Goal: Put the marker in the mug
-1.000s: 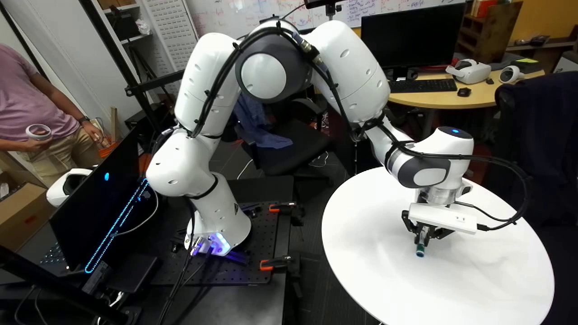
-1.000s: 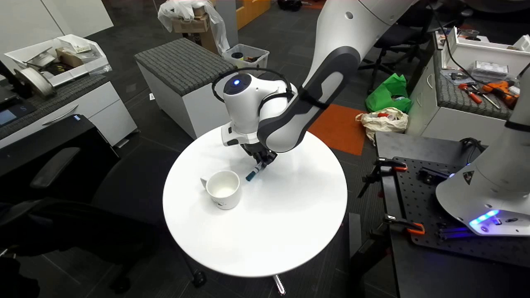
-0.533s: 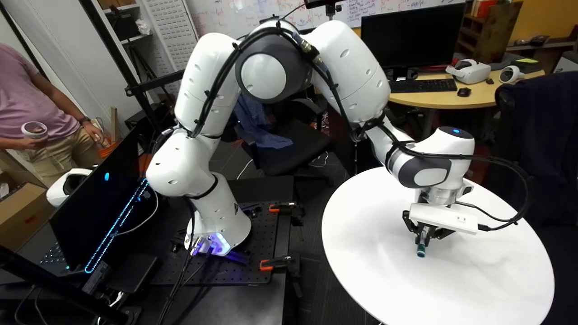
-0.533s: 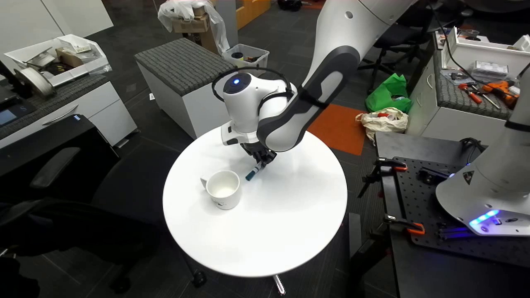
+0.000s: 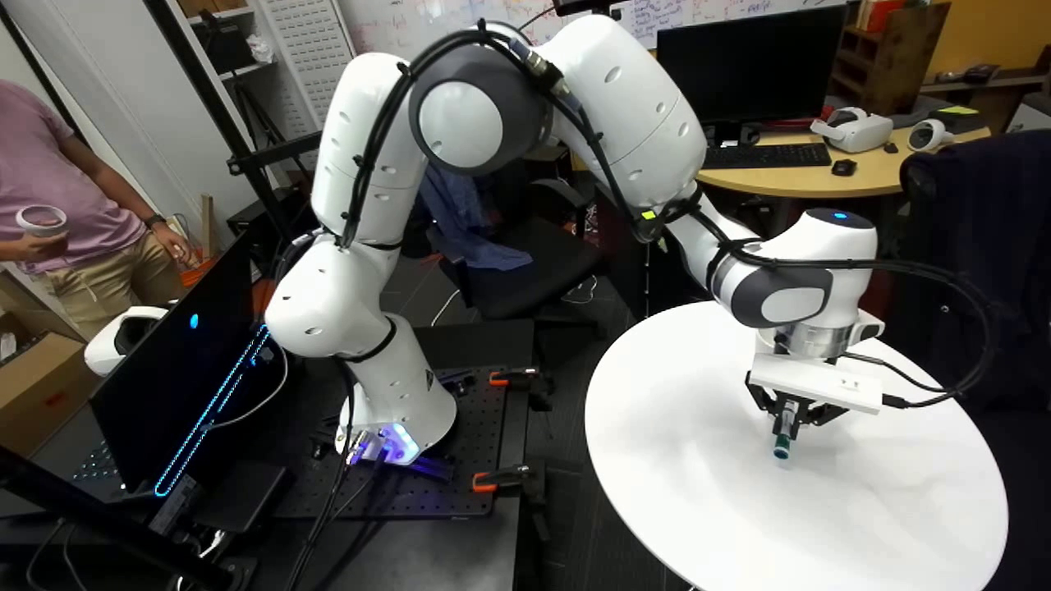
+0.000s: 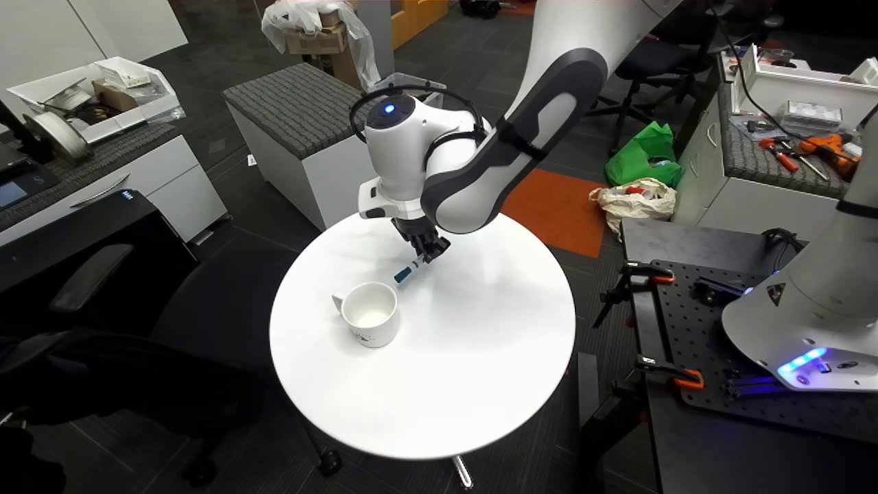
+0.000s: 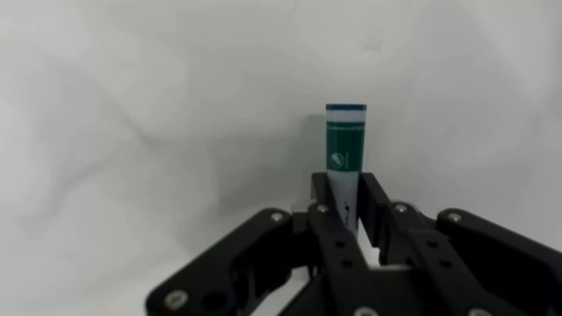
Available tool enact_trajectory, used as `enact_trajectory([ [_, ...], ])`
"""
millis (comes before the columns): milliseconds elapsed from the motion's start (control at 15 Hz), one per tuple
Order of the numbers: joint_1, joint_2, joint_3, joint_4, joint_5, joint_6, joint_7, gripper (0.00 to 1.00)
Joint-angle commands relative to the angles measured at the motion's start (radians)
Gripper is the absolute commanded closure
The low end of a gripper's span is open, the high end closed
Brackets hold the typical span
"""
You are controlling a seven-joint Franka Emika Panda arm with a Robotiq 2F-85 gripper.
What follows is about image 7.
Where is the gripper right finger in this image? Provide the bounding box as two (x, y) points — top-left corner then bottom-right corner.
(358, 172), (562, 316)

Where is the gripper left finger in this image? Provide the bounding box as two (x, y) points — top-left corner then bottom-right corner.
(145, 172), (381, 316)

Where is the green and white marker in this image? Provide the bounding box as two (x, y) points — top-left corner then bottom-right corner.
(325, 104), (367, 241)

